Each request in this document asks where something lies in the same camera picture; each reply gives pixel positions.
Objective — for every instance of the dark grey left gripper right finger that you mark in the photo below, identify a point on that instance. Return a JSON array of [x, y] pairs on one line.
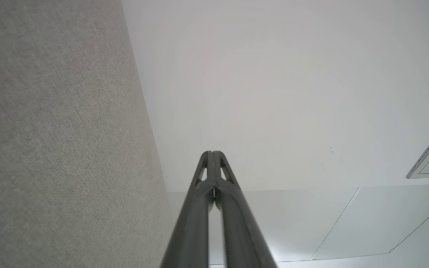
[[242, 230]]

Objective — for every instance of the light grey fabric sofa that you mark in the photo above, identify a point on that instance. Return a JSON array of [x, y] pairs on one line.
[[62, 141]]

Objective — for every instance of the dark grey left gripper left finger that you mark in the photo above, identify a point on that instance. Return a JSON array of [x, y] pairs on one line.
[[194, 223]]

